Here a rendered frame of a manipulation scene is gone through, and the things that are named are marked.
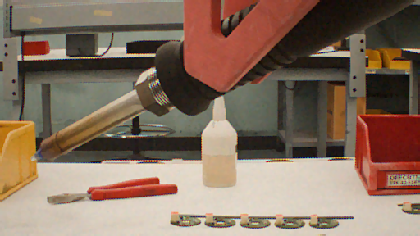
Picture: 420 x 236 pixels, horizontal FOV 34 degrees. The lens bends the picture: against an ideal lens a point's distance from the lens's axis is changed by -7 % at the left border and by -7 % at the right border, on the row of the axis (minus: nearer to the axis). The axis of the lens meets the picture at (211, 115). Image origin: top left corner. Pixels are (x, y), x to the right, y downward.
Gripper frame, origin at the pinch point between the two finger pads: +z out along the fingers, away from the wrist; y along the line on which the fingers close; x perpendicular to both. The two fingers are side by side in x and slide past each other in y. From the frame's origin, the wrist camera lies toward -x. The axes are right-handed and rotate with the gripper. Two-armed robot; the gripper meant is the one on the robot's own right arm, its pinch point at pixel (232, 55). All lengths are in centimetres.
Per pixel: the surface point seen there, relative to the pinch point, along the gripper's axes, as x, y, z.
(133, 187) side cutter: -17.4, -33.9, 24.8
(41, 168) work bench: -31, -39, 32
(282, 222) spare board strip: -3.1, -31.6, 18.6
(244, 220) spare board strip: -5.7, -30.4, 19.6
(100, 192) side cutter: -19.0, -31.2, 25.7
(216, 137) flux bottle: -14.7, -40.7, 19.0
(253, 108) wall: -139, -414, 139
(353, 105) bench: -46, -244, 61
